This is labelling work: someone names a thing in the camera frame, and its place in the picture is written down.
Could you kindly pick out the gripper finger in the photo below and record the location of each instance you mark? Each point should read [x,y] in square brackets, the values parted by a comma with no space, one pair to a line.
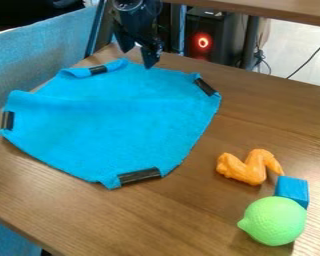
[124,40]
[151,56]

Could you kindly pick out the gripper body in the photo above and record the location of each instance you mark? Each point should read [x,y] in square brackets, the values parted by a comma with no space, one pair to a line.
[140,23]

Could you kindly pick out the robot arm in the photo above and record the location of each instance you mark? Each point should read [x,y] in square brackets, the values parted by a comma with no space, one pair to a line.
[128,4]

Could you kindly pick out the blue cloth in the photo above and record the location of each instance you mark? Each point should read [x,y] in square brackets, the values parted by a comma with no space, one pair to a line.
[113,120]

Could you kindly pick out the black computer tower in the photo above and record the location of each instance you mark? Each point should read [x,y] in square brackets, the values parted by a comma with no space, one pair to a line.
[211,36]

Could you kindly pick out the wooden desk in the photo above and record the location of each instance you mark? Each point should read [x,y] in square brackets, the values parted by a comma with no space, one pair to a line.
[265,10]

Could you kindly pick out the orange toy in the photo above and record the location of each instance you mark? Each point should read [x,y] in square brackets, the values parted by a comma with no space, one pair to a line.
[249,166]

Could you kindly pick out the blue block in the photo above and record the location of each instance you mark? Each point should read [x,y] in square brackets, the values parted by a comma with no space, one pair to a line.
[292,190]

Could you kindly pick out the green toy lemon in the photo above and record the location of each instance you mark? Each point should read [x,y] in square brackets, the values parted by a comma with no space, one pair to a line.
[274,221]

